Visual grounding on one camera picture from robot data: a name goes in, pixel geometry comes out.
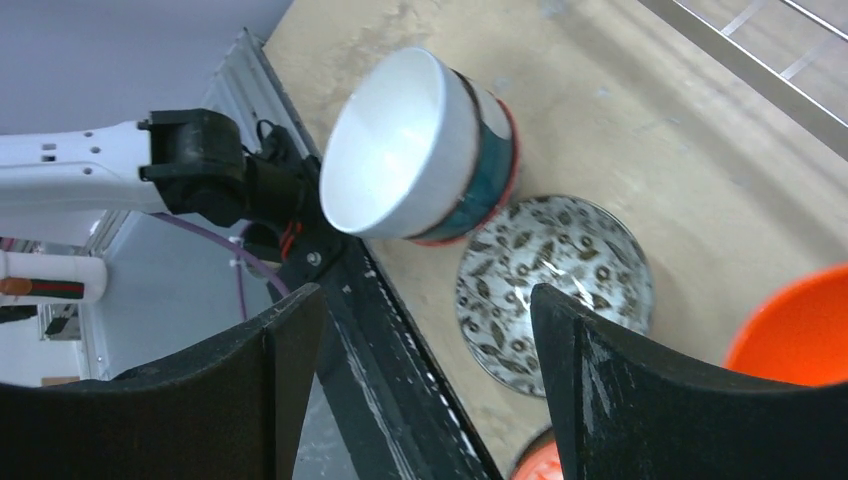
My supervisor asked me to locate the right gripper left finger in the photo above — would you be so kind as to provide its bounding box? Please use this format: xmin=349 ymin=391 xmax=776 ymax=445
xmin=1 ymin=283 xmax=326 ymax=479

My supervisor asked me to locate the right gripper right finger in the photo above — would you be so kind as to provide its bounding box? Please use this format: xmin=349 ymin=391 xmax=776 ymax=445
xmin=530 ymin=284 xmax=847 ymax=479

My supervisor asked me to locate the grey leaf pattern bowl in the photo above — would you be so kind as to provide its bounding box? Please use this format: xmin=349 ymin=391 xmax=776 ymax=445
xmin=455 ymin=195 xmax=655 ymax=397

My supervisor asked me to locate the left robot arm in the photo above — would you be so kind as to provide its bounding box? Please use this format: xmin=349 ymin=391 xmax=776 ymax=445
xmin=1 ymin=108 xmax=308 ymax=227

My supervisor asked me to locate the steel two-tier dish rack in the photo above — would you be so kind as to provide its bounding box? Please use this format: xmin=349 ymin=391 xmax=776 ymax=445
xmin=639 ymin=0 xmax=848 ymax=160

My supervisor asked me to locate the red floral pattern bowl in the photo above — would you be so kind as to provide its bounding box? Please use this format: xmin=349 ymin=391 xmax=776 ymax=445
xmin=508 ymin=426 xmax=565 ymax=480

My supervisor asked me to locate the orange bowl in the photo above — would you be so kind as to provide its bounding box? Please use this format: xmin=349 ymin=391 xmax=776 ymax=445
xmin=724 ymin=263 xmax=847 ymax=386

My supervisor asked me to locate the white red-rimmed bowl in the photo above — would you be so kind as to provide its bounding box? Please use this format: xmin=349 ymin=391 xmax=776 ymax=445
xmin=410 ymin=73 xmax=520 ymax=246

